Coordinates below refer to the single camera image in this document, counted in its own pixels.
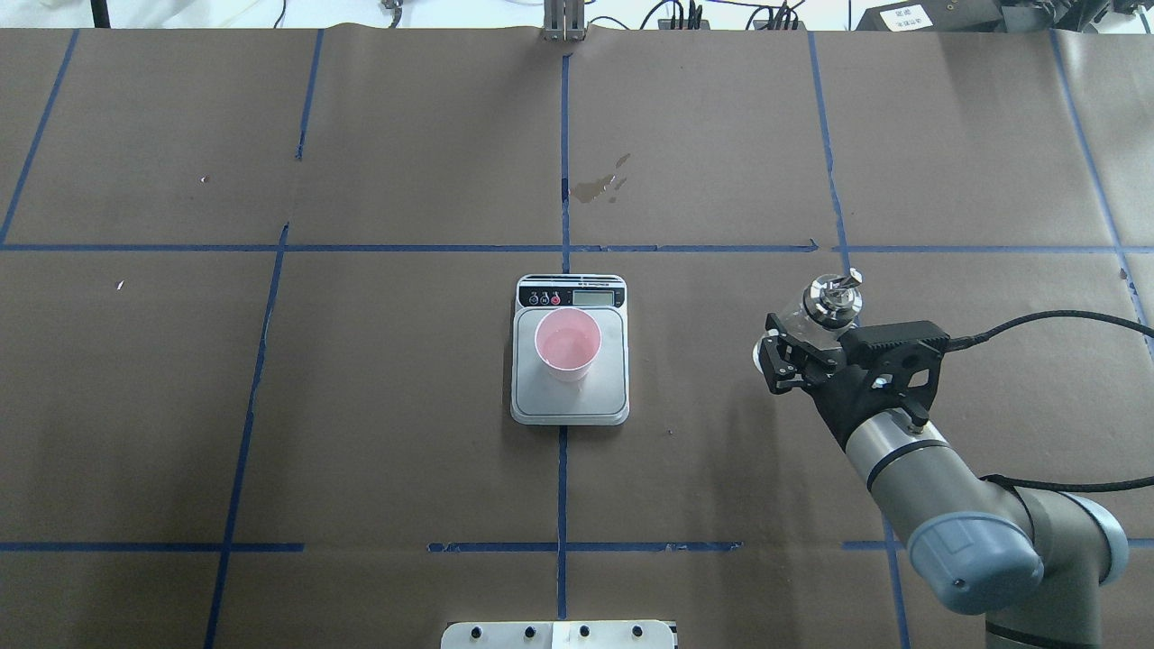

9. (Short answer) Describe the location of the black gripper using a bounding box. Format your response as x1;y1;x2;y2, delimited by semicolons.
759;312;943;449

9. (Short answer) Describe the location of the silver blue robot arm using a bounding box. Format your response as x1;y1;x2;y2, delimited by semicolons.
754;311;1130;648

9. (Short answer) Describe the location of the digital kitchen scale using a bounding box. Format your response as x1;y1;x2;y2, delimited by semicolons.
510;274;631;427

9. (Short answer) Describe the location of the black labelled box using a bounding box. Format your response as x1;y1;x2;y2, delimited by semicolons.
853;1;1004;32

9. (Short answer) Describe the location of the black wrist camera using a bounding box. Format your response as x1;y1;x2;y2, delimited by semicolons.
839;320;949;367

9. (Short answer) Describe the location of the black camera cable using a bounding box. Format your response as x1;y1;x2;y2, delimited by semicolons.
947;309;1154;493

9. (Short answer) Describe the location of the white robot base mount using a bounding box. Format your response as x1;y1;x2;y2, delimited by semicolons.
440;619;680;648

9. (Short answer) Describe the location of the aluminium frame post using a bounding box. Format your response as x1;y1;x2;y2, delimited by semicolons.
541;0;589;42

